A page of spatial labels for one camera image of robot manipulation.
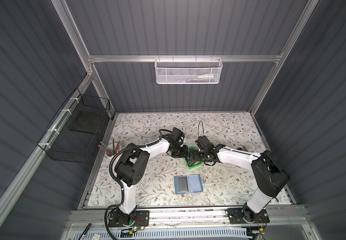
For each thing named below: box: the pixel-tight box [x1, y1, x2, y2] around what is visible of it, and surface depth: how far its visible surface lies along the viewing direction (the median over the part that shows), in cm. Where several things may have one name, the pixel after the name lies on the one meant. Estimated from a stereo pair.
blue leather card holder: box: [174, 174, 206, 195], surface depth 86 cm
